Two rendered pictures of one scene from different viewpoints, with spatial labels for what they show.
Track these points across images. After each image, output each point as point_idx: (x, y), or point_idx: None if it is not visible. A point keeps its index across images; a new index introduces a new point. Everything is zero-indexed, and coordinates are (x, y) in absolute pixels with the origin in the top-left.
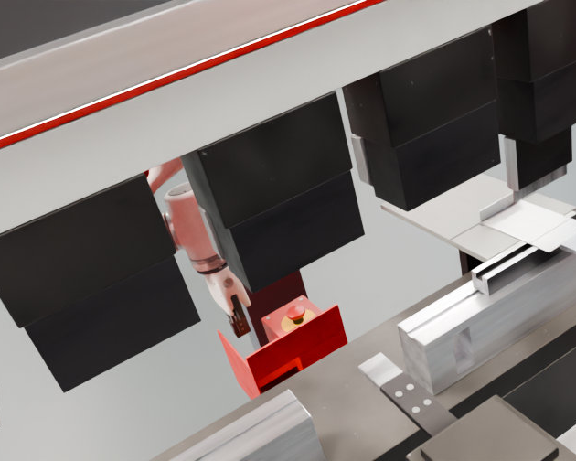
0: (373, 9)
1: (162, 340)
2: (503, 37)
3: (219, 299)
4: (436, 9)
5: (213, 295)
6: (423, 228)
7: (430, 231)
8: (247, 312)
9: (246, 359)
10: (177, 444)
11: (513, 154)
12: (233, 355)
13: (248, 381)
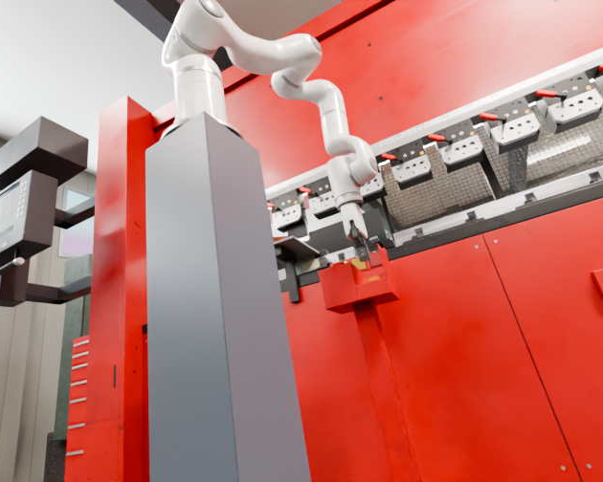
0: None
1: (410, 186)
2: (301, 197)
3: (365, 226)
4: None
5: (362, 225)
6: (305, 244)
7: (307, 245)
8: (286, 345)
9: (385, 248)
10: (435, 234)
11: (306, 225)
12: (384, 255)
13: (390, 272)
